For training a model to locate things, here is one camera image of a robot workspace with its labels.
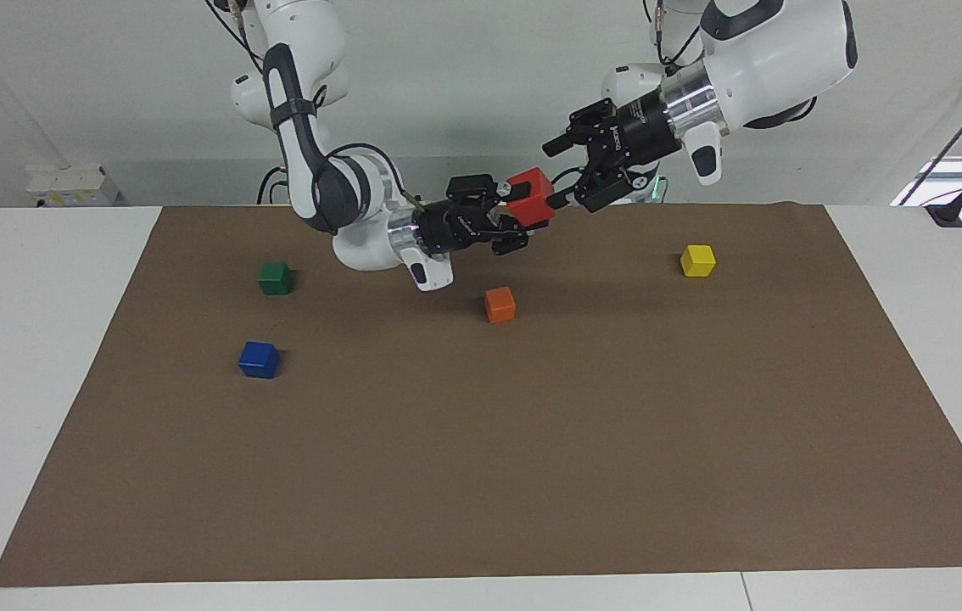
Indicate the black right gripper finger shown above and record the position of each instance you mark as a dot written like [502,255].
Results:
[472,188]
[508,239]

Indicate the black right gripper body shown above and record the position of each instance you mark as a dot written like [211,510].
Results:
[451,229]

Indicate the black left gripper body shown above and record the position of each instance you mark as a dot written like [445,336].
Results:
[642,127]

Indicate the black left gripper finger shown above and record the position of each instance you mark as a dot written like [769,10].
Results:
[583,127]
[608,188]

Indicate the red wooden block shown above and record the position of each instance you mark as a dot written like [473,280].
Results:
[530,197]

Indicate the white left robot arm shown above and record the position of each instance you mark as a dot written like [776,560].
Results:
[769,51]

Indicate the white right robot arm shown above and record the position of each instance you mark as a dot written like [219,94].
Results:
[299,144]

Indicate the orange wooden block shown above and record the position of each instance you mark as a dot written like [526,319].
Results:
[500,305]

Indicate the yellow wooden block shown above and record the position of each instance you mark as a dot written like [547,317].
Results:
[698,261]

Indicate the green wooden block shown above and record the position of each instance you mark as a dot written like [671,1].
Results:
[275,278]

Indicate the blue wooden block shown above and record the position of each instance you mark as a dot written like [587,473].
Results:
[259,360]

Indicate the brown table mat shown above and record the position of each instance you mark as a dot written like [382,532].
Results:
[481,441]

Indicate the white power strip box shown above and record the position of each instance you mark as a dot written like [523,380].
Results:
[74,187]

